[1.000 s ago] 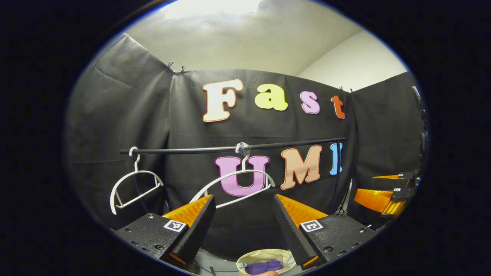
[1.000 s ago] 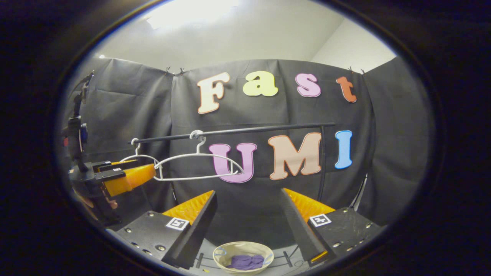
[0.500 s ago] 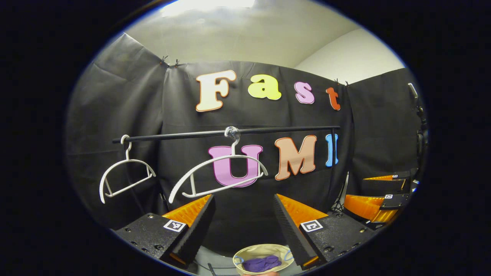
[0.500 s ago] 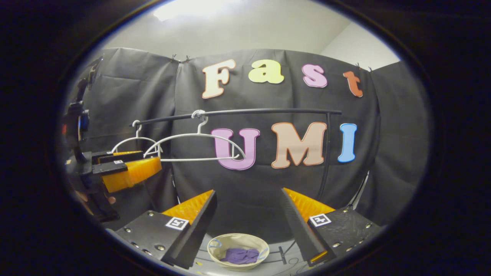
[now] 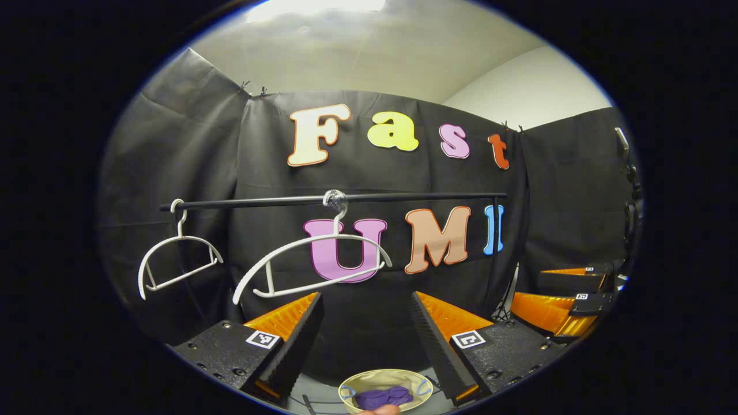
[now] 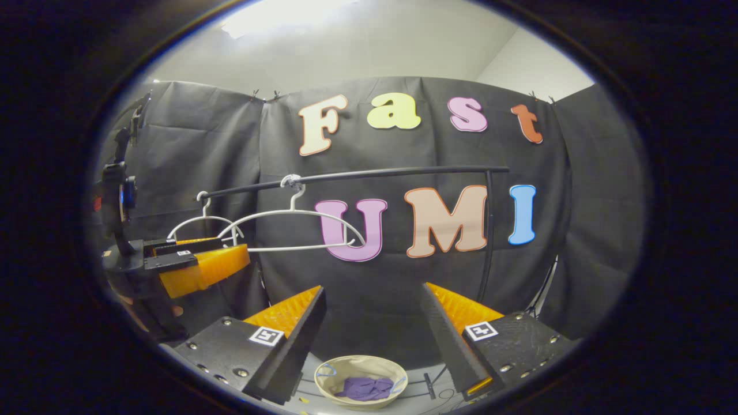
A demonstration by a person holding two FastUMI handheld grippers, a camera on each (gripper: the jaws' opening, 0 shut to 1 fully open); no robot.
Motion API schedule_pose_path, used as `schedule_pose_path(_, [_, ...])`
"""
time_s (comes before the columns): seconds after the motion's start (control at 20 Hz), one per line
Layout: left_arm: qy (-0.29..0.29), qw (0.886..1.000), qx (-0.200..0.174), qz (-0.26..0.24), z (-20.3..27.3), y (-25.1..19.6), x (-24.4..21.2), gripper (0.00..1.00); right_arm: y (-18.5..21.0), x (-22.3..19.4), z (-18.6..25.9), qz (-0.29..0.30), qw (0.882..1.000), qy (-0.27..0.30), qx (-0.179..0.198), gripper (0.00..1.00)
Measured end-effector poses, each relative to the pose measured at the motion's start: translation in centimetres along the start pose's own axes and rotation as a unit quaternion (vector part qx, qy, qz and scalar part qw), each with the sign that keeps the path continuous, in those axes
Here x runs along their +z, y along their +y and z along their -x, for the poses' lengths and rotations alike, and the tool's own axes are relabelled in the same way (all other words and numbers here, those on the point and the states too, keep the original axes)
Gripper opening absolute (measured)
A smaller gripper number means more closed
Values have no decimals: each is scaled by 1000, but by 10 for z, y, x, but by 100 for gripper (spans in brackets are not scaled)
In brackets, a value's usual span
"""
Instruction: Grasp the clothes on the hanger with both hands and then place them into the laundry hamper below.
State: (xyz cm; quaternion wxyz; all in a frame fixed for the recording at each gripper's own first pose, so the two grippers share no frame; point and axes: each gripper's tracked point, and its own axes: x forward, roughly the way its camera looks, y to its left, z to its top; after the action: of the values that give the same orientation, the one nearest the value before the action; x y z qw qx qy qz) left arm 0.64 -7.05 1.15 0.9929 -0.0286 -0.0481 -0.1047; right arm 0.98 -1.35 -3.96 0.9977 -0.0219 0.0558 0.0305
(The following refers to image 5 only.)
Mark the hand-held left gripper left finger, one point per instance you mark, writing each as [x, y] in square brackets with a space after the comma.
[294, 346]

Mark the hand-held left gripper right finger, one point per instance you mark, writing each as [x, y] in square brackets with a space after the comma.
[441, 346]

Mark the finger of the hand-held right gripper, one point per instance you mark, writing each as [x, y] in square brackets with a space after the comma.
[571, 282]
[591, 302]

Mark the purple ribbed shirt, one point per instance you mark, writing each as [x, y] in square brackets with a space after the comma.
[383, 397]

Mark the cream laundry hamper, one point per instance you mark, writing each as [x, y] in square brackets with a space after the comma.
[369, 380]

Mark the white plastic hanger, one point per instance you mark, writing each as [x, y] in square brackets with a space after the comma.
[323, 239]
[180, 239]

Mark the black clothes rack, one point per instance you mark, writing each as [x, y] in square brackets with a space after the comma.
[259, 202]

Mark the ceiling light panel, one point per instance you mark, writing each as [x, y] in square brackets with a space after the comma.
[314, 8]

